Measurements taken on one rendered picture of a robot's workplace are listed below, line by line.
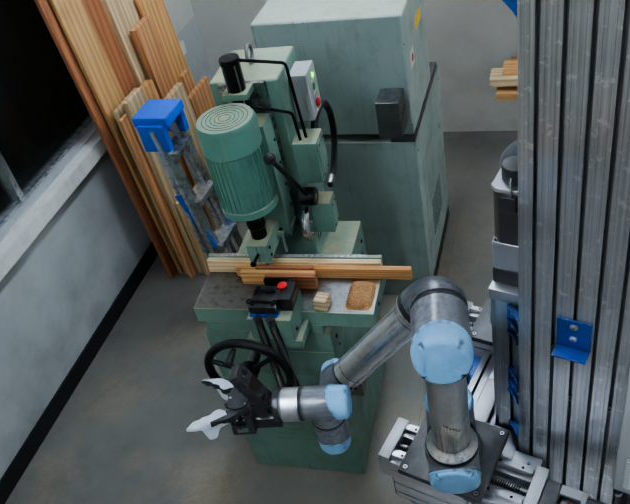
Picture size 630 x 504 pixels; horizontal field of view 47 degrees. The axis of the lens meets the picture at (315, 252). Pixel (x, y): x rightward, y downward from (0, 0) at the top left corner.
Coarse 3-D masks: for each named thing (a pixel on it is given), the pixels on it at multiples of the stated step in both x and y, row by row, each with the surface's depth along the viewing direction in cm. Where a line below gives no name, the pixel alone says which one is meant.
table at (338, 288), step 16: (224, 272) 248; (208, 288) 243; (224, 288) 242; (240, 288) 240; (320, 288) 233; (336, 288) 232; (208, 304) 237; (224, 304) 236; (240, 304) 235; (304, 304) 229; (336, 304) 227; (208, 320) 240; (224, 320) 238; (240, 320) 236; (304, 320) 228; (320, 320) 228; (336, 320) 226; (352, 320) 224; (368, 320) 223; (304, 336) 224
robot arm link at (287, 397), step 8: (280, 392) 158; (288, 392) 158; (296, 392) 158; (280, 400) 157; (288, 400) 157; (296, 400) 156; (280, 408) 157; (288, 408) 156; (296, 408) 156; (280, 416) 158; (288, 416) 157; (296, 416) 157
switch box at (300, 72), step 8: (296, 64) 227; (304, 64) 226; (312, 64) 227; (296, 72) 223; (304, 72) 222; (296, 80) 222; (304, 80) 222; (296, 88) 224; (304, 88) 224; (312, 88) 227; (296, 96) 226; (304, 96) 225; (312, 96) 227; (304, 104) 227; (312, 104) 227; (320, 104) 236; (296, 112) 230; (304, 112) 229; (312, 112) 229; (304, 120) 231; (312, 120) 231
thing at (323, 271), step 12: (240, 264) 244; (264, 264) 241; (276, 264) 240; (324, 276) 236; (336, 276) 235; (348, 276) 234; (360, 276) 233; (372, 276) 232; (384, 276) 230; (396, 276) 229; (408, 276) 228
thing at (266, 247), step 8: (272, 224) 235; (272, 232) 233; (248, 240) 231; (256, 240) 231; (264, 240) 230; (272, 240) 233; (248, 248) 230; (256, 248) 229; (264, 248) 228; (272, 248) 233; (264, 256) 230; (272, 256) 233
